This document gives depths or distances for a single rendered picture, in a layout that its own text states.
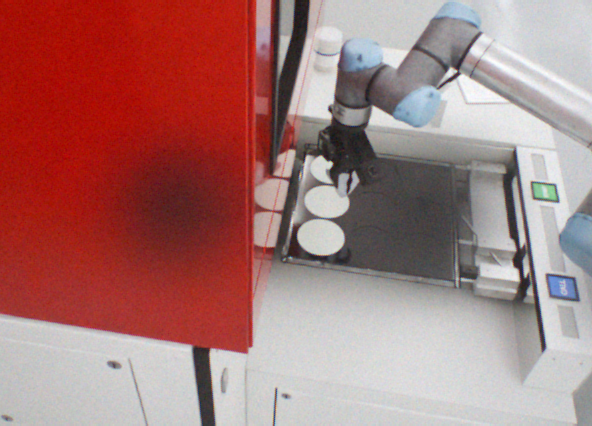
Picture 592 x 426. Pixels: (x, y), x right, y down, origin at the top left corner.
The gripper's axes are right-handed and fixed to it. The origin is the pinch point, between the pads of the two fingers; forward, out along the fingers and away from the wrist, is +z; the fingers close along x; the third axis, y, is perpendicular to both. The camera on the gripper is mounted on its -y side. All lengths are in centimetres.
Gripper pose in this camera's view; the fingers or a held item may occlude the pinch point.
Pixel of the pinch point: (345, 194)
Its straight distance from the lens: 133.7
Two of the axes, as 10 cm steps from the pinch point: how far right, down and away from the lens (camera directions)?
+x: -8.5, 3.6, -3.9
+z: -0.4, 6.9, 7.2
